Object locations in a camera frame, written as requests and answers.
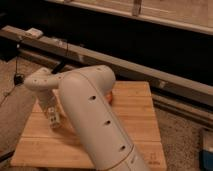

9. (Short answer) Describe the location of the wooden board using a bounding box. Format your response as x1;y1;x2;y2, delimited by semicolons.
11;81;167;171

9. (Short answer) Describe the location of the orange ceramic bowl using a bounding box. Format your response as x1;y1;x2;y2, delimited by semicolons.
105;92;113;103

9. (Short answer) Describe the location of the white plastic bottle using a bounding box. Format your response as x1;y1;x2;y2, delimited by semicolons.
47;107;60;129

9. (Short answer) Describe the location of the long grey beam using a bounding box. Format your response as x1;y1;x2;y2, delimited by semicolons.
0;26;213;107

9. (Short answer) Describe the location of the white small box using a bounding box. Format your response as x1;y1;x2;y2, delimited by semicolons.
25;28;43;38

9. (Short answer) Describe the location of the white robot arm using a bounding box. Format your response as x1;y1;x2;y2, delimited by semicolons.
24;65;150;171

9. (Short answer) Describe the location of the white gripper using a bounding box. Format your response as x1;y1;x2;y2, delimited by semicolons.
36;90;58;114

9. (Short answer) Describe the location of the black cable with plug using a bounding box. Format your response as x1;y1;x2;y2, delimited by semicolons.
0;34;26;105

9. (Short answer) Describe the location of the blue box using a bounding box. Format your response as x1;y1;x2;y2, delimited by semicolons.
200;129;213;171

